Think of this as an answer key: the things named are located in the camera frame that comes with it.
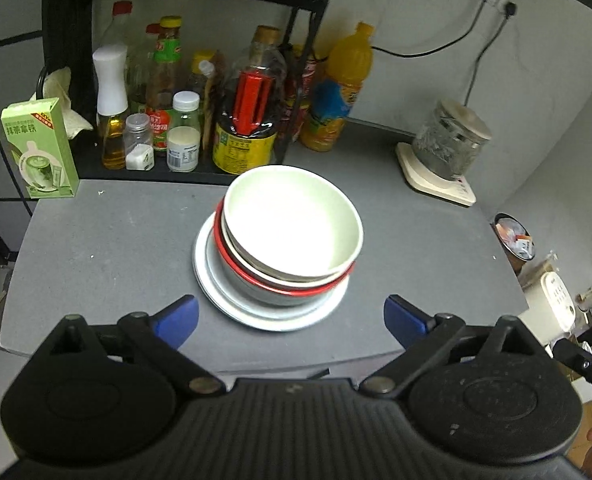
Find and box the white-top oil spray bottle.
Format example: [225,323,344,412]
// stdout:
[93,44,130,171]

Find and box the crumpled white tissue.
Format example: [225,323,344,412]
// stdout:
[30,66,95,139]

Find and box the round trash bin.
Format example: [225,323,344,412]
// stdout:
[493,212,537,262]

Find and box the orange juice bottle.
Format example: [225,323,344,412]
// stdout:
[299,22,375,154]

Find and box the white bowl with grey outside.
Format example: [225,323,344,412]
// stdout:
[220,210,358,292]

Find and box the black metal rack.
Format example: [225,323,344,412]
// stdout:
[41,0,335,187]

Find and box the plain white bowl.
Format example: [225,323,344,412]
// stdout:
[222,164,365,281]

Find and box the beige kitchen appliance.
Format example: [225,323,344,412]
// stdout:
[518,270,577,347]

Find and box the plastic bag of packets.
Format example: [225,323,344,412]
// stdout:
[497,219,535,260]

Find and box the black power cable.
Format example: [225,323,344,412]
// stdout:
[463,12,513,104]
[370,0,493,59]

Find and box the red drink can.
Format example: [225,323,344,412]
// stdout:
[280,45,328,144]

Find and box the white-cap powder bottle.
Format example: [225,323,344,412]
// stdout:
[166,90,202,172]

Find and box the glass kettle with beige lid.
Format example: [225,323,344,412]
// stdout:
[411,98,493,182]

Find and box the white plate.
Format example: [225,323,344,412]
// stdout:
[191,210,351,333]

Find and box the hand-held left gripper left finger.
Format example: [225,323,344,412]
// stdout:
[51,295,228,399]

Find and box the large red-handled soy sauce bottle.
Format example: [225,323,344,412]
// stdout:
[212,25,288,176]

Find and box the yellow-cap green-label sauce bottle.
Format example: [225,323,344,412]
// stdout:
[145,15,184,154]

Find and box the red-rimmed bowl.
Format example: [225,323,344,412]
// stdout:
[214,200,358,308]

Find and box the green drink mix box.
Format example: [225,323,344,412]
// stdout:
[0,97,81,200]

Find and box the red-cap clear bottle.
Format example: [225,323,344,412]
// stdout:
[98,0,135,57]

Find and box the beige kettle base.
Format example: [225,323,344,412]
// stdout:
[394,142,477,207]

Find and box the small clear shaker jar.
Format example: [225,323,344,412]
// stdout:
[124,113,155,171]

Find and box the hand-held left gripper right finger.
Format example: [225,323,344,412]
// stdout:
[358,295,543,399]

